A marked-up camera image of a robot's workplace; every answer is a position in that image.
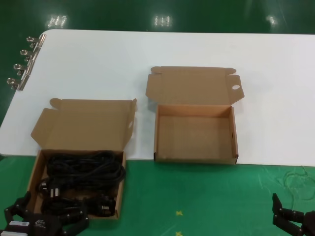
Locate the green table cloth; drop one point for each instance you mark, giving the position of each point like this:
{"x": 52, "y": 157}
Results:
{"x": 197, "y": 196}

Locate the silver metal binder clip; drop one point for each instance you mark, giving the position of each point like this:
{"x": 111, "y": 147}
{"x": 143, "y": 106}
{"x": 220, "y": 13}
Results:
{"x": 43, "y": 40}
{"x": 29, "y": 68}
{"x": 22, "y": 83}
{"x": 35, "y": 55}

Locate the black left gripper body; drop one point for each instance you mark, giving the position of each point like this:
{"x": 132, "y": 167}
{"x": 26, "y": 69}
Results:
{"x": 44, "y": 223}

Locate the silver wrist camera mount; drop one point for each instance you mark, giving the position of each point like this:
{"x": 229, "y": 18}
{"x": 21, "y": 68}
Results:
{"x": 17, "y": 229}

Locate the open brown cardboard box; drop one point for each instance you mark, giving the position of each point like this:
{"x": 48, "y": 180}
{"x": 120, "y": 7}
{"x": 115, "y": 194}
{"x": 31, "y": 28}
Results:
{"x": 192, "y": 86}
{"x": 86, "y": 123}

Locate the black power adapter plug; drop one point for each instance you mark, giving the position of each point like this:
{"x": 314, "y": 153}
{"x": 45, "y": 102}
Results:
{"x": 105, "y": 204}

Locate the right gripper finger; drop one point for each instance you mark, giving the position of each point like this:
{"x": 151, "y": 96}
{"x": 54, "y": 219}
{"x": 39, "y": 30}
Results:
{"x": 278, "y": 214}

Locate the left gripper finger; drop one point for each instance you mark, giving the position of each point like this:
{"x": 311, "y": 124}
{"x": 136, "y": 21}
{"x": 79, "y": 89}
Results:
{"x": 17, "y": 206}
{"x": 82, "y": 216}

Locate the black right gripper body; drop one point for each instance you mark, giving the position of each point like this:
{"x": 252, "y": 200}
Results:
{"x": 310, "y": 222}

